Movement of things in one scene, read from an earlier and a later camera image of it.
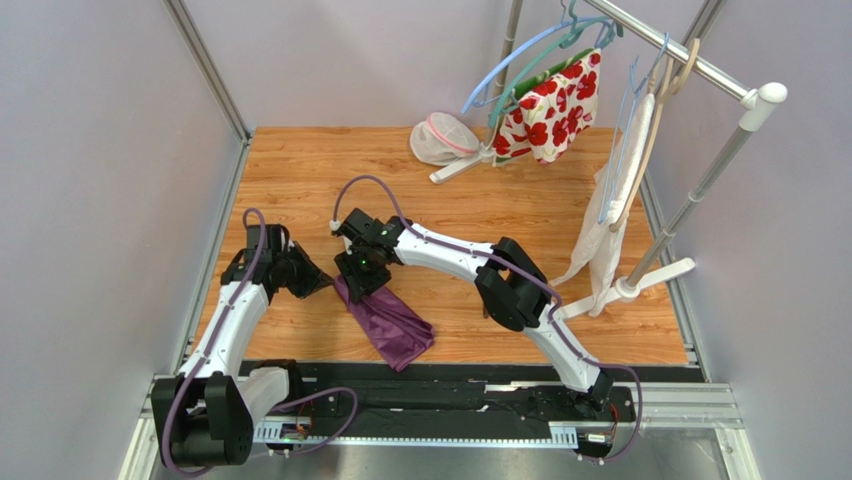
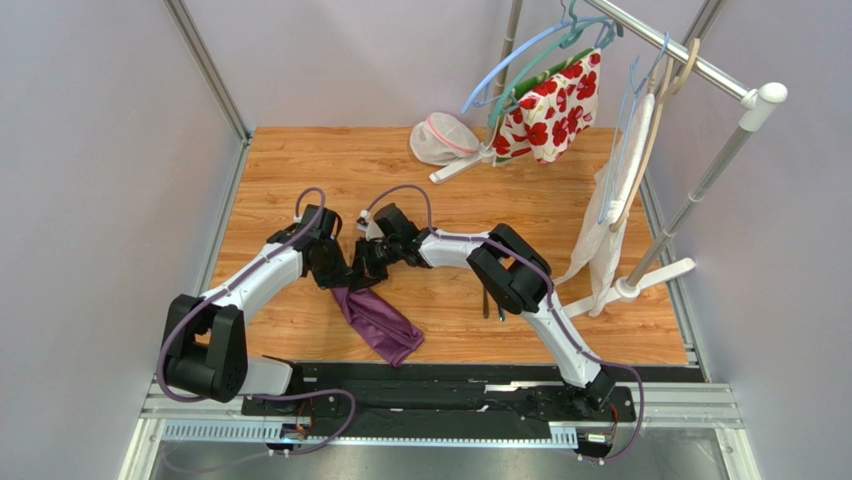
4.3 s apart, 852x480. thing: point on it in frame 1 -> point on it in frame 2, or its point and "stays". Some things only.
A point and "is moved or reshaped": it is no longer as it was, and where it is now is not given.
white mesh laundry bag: x=441 y=139 stays
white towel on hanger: x=602 y=244 stays
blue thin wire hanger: x=630 y=93 stays
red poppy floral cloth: x=555 y=108 stays
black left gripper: x=313 y=280 -> x=338 y=278
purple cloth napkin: x=405 y=335 is moved or reshaped
